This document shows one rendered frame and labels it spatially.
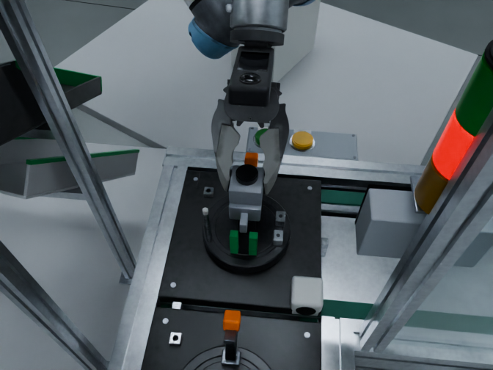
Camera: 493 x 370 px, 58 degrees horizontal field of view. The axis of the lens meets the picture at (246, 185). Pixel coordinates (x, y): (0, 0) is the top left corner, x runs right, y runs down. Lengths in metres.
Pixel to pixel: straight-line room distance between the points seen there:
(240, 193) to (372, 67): 0.71
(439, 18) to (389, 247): 2.76
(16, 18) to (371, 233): 0.37
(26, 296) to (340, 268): 0.48
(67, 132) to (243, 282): 0.33
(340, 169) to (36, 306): 0.56
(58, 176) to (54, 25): 2.55
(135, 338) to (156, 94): 0.63
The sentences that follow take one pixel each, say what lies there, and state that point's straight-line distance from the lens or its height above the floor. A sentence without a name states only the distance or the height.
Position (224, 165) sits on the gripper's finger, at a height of 1.13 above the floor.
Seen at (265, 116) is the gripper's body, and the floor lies 1.18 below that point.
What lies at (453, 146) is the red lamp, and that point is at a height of 1.34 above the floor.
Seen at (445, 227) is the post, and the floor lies 1.28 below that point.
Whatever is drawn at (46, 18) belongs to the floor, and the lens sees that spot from 3.20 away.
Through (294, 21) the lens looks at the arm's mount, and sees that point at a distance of 1.09.
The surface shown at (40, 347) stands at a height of 0.86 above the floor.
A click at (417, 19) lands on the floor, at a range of 3.12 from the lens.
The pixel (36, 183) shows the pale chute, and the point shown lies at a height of 1.19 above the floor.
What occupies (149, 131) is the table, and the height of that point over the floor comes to 0.86.
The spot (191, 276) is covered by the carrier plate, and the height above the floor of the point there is 0.97.
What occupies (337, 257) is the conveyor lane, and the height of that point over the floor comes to 0.92.
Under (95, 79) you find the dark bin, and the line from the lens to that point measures 0.62.
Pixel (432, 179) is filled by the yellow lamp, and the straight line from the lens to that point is 0.40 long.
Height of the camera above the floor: 1.59
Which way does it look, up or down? 53 degrees down
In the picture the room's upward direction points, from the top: straight up
